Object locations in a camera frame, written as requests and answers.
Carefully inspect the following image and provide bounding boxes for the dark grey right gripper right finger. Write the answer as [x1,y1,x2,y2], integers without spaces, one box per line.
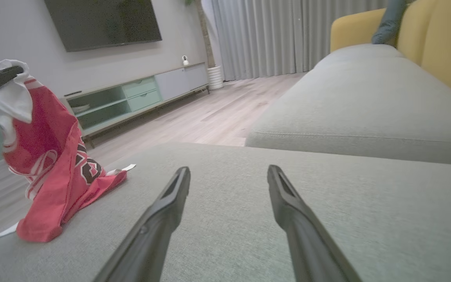
[267,164,363,282]

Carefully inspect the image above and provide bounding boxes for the white ribbed planter pot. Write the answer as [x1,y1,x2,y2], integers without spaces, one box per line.
[207,65,224,90]

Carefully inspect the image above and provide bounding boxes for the grey pleated curtain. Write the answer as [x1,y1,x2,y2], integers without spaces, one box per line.
[201,0,390,82]

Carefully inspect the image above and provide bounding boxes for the yellow sofa backrest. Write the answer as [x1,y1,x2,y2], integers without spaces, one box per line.
[330,0,451,105]

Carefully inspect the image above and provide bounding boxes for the teal throw pillow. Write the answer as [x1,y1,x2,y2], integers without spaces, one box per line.
[371,0,408,47]

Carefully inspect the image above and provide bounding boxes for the grey sofa seat cushion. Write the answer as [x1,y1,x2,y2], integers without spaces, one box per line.
[245,43,451,167]

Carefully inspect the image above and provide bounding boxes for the pale green TV cabinet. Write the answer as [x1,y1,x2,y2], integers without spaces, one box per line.
[60,62,210,147]

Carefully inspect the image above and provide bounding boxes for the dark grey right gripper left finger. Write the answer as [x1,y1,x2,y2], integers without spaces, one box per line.
[92,166,191,282]

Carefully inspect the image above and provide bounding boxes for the red jersey with white stripes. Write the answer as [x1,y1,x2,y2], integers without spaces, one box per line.
[0,59,137,243]

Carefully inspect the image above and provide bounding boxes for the grey fabric sofa ottoman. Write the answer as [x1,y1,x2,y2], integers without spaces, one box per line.
[0,142,451,282]

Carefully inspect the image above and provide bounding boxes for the black wall television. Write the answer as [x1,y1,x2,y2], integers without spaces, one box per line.
[44,0,162,52]

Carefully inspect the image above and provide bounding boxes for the brown plant trunk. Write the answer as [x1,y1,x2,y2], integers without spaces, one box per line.
[184,0,215,68]

